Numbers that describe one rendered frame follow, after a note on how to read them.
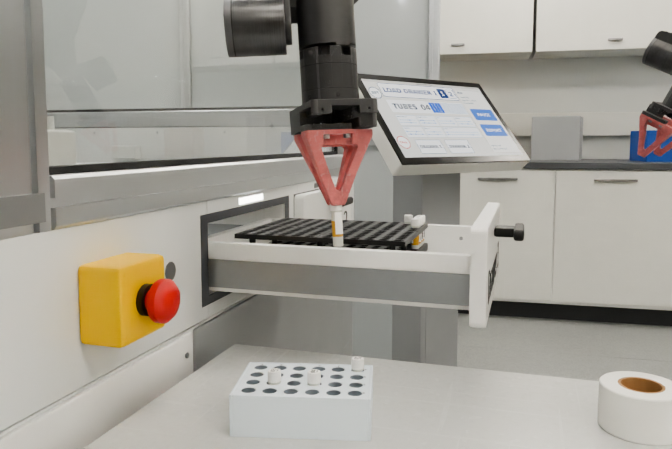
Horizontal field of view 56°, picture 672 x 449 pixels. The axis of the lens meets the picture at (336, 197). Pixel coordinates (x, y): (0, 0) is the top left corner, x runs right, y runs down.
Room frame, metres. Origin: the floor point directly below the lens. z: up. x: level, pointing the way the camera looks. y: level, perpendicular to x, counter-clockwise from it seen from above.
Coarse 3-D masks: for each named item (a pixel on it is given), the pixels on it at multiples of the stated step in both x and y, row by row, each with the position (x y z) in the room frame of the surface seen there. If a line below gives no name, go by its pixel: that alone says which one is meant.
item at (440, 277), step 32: (256, 224) 0.95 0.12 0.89; (224, 256) 0.77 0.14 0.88; (256, 256) 0.75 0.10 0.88; (288, 256) 0.74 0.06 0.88; (320, 256) 0.73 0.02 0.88; (352, 256) 0.72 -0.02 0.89; (384, 256) 0.71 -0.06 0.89; (416, 256) 0.70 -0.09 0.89; (448, 256) 0.69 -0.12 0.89; (224, 288) 0.77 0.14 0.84; (256, 288) 0.75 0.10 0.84; (288, 288) 0.74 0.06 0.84; (320, 288) 0.73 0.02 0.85; (352, 288) 0.72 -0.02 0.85; (384, 288) 0.71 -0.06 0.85; (416, 288) 0.69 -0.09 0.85; (448, 288) 0.68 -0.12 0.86
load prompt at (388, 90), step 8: (384, 88) 1.72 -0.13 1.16; (392, 88) 1.74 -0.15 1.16; (400, 88) 1.76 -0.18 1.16; (408, 88) 1.78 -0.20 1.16; (416, 88) 1.80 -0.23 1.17; (424, 88) 1.82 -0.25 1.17; (432, 88) 1.85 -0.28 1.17; (440, 88) 1.87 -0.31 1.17; (448, 88) 1.89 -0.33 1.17; (384, 96) 1.69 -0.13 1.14; (392, 96) 1.71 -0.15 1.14; (400, 96) 1.73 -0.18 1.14; (408, 96) 1.75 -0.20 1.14; (416, 96) 1.77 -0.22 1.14; (424, 96) 1.79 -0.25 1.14; (432, 96) 1.82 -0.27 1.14; (440, 96) 1.84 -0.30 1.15; (448, 96) 1.86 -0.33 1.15; (456, 96) 1.88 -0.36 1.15
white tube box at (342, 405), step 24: (240, 384) 0.56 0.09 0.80; (264, 384) 0.56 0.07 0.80; (288, 384) 0.57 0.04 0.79; (336, 384) 0.57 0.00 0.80; (360, 384) 0.56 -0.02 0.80; (240, 408) 0.53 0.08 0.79; (264, 408) 0.53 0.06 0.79; (288, 408) 0.53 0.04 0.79; (312, 408) 0.53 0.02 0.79; (336, 408) 0.53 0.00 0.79; (360, 408) 0.52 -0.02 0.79; (240, 432) 0.53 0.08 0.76; (264, 432) 0.53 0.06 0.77; (288, 432) 0.53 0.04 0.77; (312, 432) 0.53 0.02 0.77; (336, 432) 0.53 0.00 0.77; (360, 432) 0.52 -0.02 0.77
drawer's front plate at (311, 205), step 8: (312, 192) 1.11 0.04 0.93; (320, 192) 1.13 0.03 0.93; (296, 200) 1.05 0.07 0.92; (304, 200) 1.05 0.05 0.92; (312, 200) 1.09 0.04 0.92; (320, 200) 1.13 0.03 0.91; (296, 208) 1.05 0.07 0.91; (304, 208) 1.05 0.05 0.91; (312, 208) 1.09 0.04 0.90; (320, 208) 1.13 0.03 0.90; (328, 208) 1.18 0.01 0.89; (344, 208) 1.28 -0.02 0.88; (296, 216) 1.05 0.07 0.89; (304, 216) 1.05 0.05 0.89; (312, 216) 1.09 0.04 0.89; (320, 216) 1.13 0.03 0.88; (328, 216) 1.18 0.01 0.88; (344, 216) 1.28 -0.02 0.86
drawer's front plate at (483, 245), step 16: (496, 208) 0.85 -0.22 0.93; (480, 224) 0.68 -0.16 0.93; (496, 224) 0.84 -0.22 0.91; (480, 240) 0.66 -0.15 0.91; (496, 240) 0.85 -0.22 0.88; (480, 256) 0.66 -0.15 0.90; (480, 272) 0.66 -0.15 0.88; (496, 272) 0.87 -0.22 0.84; (480, 288) 0.66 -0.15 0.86; (480, 304) 0.66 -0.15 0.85; (480, 320) 0.66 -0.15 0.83
